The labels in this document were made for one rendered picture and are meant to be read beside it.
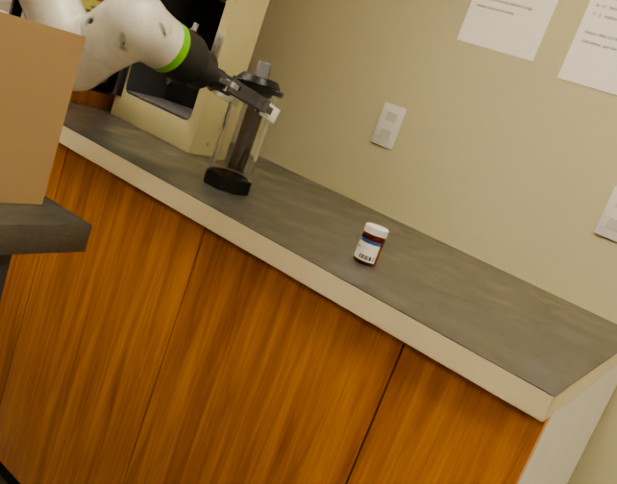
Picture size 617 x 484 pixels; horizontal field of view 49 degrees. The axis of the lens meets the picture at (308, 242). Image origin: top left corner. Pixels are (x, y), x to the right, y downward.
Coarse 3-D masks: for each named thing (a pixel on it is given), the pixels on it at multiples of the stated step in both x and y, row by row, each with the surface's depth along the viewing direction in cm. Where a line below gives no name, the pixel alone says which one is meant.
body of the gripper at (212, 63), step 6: (210, 54) 122; (210, 60) 121; (216, 60) 123; (210, 66) 121; (216, 66) 123; (204, 72) 121; (210, 72) 122; (216, 72) 123; (198, 78) 121; (204, 78) 122; (210, 78) 122; (216, 78) 123; (186, 84) 123; (192, 84) 122; (198, 84) 122; (204, 84) 123; (216, 84) 124; (222, 84) 125
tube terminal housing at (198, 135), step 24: (240, 0) 160; (264, 0) 166; (240, 24) 163; (240, 48) 166; (240, 72) 170; (216, 96) 167; (144, 120) 176; (168, 120) 171; (192, 120) 167; (216, 120) 170; (192, 144) 167
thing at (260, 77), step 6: (258, 66) 137; (264, 66) 136; (270, 66) 137; (246, 72) 136; (258, 72) 137; (264, 72) 137; (246, 78) 135; (252, 78) 134; (258, 78) 135; (264, 78) 137; (258, 84) 134; (264, 84) 135; (270, 84) 135; (276, 84) 137
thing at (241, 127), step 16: (272, 96) 135; (240, 112) 136; (224, 128) 138; (240, 128) 136; (256, 128) 137; (224, 144) 138; (240, 144) 137; (256, 144) 139; (224, 160) 138; (240, 160) 138; (256, 160) 141; (240, 176) 139
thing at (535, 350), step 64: (64, 128) 147; (128, 128) 172; (192, 192) 128; (256, 192) 150; (320, 192) 180; (320, 256) 116; (384, 256) 133; (448, 256) 156; (384, 320) 103; (448, 320) 106; (512, 320) 120; (576, 320) 139; (512, 384) 92; (576, 384) 100
